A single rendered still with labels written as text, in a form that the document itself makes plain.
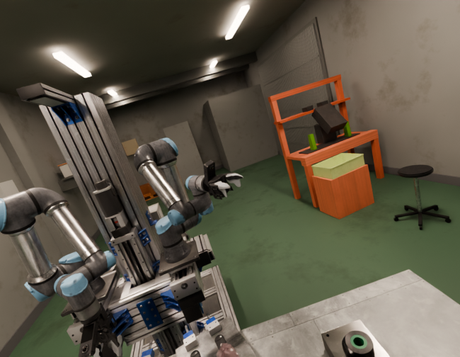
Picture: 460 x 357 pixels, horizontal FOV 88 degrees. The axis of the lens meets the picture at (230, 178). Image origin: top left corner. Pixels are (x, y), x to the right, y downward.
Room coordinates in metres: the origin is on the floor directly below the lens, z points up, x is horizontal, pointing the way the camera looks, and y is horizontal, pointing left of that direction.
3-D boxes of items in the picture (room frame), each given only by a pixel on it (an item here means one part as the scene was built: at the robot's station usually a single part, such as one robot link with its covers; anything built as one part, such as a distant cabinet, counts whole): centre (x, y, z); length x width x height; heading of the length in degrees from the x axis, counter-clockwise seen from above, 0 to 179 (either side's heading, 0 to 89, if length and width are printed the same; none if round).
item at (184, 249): (1.26, 0.42, 1.09); 0.15 x 0.15 x 0.10
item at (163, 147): (1.34, 0.31, 1.41); 0.15 x 0.12 x 0.55; 125
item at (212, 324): (0.90, 0.28, 0.86); 0.13 x 0.05 x 0.05; 19
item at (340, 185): (3.56, -1.75, 0.90); 1.39 x 1.25 x 1.79; 99
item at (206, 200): (1.11, 0.17, 1.33); 0.11 x 0.08 x 0.11; 125
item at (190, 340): (0.87, 0.38, 0.86); 0.13 x 0.05 x 0.05; 19
